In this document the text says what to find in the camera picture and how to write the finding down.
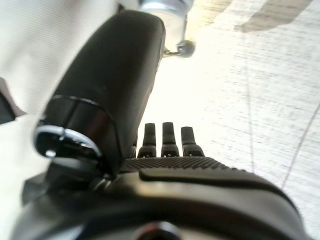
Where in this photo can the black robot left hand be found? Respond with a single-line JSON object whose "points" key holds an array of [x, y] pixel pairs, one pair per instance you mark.
{"points": [[112, 75]]}

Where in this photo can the bed with white bedding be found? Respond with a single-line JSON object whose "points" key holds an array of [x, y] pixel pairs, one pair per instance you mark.
{"points": [[37, 37]]}

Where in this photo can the grey striped rug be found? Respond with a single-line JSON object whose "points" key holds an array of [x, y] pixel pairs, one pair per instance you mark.
{"points": [[250, 87]]}

